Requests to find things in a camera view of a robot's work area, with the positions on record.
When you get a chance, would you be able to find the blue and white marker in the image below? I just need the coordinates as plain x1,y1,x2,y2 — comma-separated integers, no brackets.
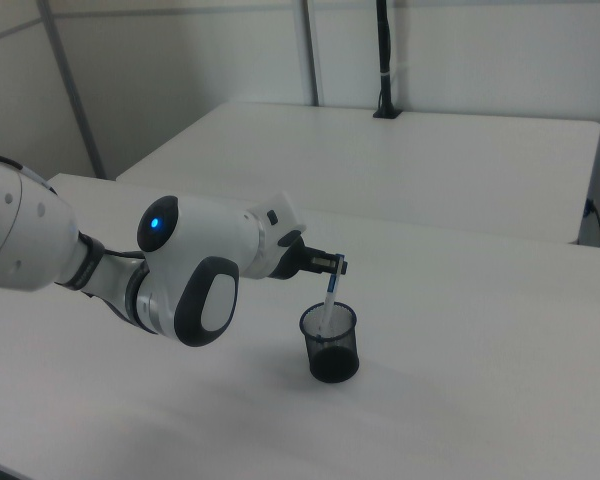
315,253,344,343

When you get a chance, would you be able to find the white side table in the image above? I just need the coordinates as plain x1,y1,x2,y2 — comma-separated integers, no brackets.
113,101,600,246

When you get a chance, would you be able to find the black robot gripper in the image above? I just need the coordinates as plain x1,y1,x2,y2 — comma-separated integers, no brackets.
278,229,351,280

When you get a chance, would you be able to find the black mesh pen cup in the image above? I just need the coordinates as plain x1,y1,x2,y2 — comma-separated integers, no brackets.
299,300,362,385

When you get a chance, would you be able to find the grey metal frame post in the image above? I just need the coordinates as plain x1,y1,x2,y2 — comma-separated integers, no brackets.
298,0,327,107

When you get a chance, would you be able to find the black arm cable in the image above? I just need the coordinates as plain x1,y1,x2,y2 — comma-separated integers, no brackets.
0,151,60,194

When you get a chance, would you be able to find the black camera pole with clamp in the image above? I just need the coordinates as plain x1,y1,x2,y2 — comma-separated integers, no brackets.
371,0,404,121

